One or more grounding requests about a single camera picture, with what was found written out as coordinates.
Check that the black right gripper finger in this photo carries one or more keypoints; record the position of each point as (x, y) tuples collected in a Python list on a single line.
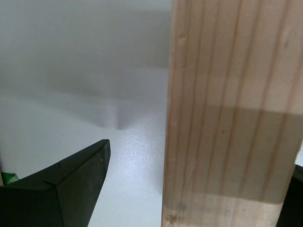
[(47, 198), (294, 203)]

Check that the light wooden block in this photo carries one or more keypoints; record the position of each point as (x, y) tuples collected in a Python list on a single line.
[(232, 106)]

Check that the green tape piece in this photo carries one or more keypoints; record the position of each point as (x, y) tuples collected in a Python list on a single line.
[(10, 177)]

